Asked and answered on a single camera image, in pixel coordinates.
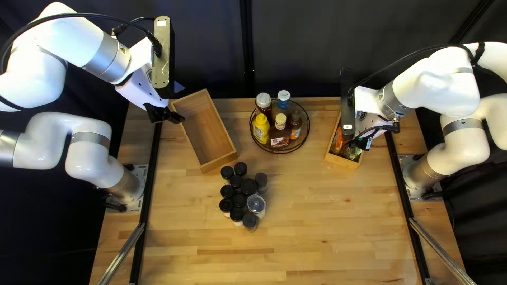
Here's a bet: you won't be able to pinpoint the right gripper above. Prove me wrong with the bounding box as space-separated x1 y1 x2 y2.
354 85 391 139

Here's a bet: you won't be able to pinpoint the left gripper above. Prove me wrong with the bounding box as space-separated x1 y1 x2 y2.
115 37 186 124

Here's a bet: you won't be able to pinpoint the baby food pouch green cap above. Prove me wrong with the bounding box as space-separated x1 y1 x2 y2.
343 143 362 161

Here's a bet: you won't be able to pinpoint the red ketchup bottle white cap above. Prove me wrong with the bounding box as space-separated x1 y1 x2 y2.
255 92 273 119

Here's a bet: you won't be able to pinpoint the long empty wooden box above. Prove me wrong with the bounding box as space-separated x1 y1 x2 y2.
170 88 238 174

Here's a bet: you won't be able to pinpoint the amber sauce bottle brown cap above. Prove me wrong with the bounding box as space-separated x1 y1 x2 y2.
288 111 303 140

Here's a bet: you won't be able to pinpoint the blue label bottle white cap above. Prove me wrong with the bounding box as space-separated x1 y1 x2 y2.
276 90 291 115

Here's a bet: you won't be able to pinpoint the brown sauce bottle beige cap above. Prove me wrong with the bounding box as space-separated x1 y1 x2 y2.
269 113 291 149

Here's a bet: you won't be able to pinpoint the yellow mustard bottle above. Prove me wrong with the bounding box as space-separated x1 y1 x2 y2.
252 113 271 145

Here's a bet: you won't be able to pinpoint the tall spice jar dark contents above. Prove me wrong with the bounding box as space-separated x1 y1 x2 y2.
254 172 269 194

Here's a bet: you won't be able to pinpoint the spice jar clear dome lid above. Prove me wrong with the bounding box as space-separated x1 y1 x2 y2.
246 194 266 218

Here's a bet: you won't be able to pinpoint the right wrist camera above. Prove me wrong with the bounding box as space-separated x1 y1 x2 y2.
339 68 356 140

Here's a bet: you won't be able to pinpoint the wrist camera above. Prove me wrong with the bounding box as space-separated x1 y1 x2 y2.
339 68 356 140
151 16 175 99

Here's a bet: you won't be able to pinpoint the black cable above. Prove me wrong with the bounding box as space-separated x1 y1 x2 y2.
348 41 486 105
350 122 401 152
0 13 164 74
111 17 156 38

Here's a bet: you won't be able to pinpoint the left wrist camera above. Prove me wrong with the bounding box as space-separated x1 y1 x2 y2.
151 16 175 99

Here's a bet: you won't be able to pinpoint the round black wire rack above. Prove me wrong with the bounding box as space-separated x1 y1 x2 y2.
249 97 311 154

